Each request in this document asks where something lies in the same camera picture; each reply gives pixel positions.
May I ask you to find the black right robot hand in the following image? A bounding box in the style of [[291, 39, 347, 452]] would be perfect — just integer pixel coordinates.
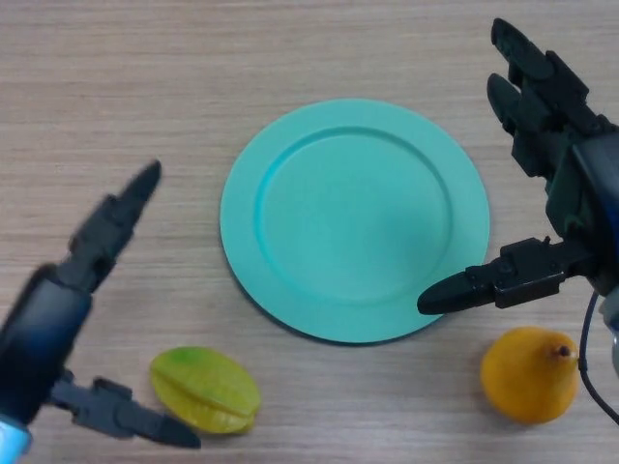
[[417, 17, 619, 315]]

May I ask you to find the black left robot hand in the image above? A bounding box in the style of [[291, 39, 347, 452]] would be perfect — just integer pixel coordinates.
[[0, 159, 202, 450]]

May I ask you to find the yellow-green starfruit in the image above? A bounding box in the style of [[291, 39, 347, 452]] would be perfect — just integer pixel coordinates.
[[149, 345, 262, 436]]

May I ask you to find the teal round plate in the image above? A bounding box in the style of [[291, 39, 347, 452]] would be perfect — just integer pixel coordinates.
[[220, 98, 491, 347]]

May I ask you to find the orange-yellow pear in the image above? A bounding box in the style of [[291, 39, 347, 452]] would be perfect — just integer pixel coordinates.
[[480, 326, 580, 426]]

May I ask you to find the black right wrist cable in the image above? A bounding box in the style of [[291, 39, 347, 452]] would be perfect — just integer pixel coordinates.
[[576, 288, 619, 425]]

